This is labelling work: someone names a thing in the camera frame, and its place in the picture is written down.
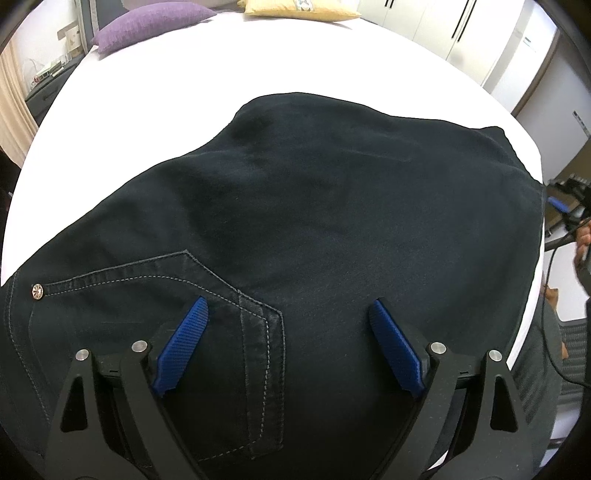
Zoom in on beige curtain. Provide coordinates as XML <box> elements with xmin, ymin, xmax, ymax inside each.
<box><xmin>0</xmin><ymin>46</ymin><xmax>38</xmax><ymax>167</ymax></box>

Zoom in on person's right hand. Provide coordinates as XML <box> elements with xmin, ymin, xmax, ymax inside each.
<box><xmin>575</xmin><ymin>220</ymin><xmax>591</xmax><ymax>267</ymax></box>

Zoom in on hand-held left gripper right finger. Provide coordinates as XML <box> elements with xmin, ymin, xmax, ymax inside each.
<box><xmin>368</xmin><ymin>298</ymin><xmax>539</xmax><ymax>480</ymax></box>

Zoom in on bed with white sheet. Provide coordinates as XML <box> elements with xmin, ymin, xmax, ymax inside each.
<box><xmin>0</xmin><ymin>10</ymin><xmax>550</xmax><ymax>472</ymax></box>

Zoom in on black denim pants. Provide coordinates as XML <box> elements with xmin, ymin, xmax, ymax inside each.
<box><xmin>0</xmin><ymin>92</ymin><xmax>546</xmax><ymax>480</ymax></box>

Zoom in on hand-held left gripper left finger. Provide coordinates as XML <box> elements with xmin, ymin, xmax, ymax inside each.
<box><xmin>44</xmin><ymin>296</ymin><xmax>209</xmax><ymax>480</ymax></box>

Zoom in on dark grey nightstand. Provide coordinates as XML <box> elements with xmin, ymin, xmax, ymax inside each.
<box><xmin>25</xmin><ymin>60</ymin><xmax>79</xmax><ymax>121</ymax></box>

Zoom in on white wardrobe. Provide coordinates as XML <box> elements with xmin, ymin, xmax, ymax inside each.
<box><xmin>358</xmin><ymin>0</ymin><xmax>561</xmax><ymax>112</ymax></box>

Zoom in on grey padded headboard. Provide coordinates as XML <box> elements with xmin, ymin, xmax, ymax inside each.
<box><xmin>78</xmin><ymin>0</ymin><xmax>130</xmax><ymax>51</ymax></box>

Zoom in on black cable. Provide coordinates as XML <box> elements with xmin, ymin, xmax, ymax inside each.
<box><xmin>540</xmin><ymin>222</ymin><xmax>591</xmax><ymax>384</ymax></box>

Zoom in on yellow pillow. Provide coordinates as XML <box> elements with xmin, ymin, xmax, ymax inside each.
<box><xmin>238</xmin><ymin>0</ymin><xmax>362</xmax><ymax>22</ymax></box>

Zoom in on purple pillow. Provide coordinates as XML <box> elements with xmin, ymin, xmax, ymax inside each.
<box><xmin>91</xmin><ymin>1</ymin><xmax>218</xmax><ymax>56</ymax></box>

